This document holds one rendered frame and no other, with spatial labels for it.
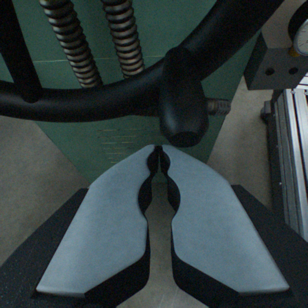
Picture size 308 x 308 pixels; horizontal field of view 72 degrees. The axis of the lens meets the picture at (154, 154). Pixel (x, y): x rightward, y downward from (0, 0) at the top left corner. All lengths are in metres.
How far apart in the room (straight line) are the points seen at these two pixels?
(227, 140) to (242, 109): 0.19
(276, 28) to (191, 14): 0.13
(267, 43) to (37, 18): 0.32
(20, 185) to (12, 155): 0.16
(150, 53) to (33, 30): 0.17
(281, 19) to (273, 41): 0.05
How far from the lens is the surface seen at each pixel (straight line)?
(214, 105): 0.32
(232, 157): 0.96
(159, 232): 0.82
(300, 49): 0.34
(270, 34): 0.39
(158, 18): 0.34
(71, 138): 0.59
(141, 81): 0.16
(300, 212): 0.71
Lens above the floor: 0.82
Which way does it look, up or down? 62 degrees down
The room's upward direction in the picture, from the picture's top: 5 degrees counter-clockwise
